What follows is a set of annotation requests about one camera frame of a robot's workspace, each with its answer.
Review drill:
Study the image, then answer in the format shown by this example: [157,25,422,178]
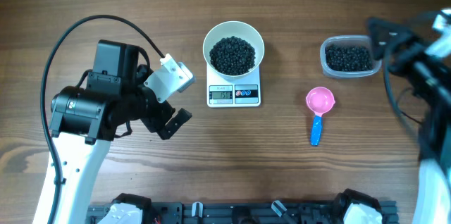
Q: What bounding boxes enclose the black beans in bowl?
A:
[207,36,256,76]

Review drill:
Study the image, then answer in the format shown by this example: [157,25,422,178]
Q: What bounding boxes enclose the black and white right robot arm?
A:
[366,11,450,223]

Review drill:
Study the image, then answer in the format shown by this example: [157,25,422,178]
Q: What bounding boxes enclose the white bowl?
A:
[202,21,265,77]

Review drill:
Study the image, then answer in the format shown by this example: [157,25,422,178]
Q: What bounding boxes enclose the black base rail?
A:
[86,199,399,224]

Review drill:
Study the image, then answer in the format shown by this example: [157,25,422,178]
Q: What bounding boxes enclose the pink scoop with blue handle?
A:
[306,87,335,147]

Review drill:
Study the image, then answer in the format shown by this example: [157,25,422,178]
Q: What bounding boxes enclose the white digital kitchen scale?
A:
[206,66,261,108]

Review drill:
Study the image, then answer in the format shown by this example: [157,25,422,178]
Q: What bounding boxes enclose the clear plastic container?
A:
[320,35,382,79]

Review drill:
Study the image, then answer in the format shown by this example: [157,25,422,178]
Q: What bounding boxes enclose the black beans pile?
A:
[325,44,373,72]

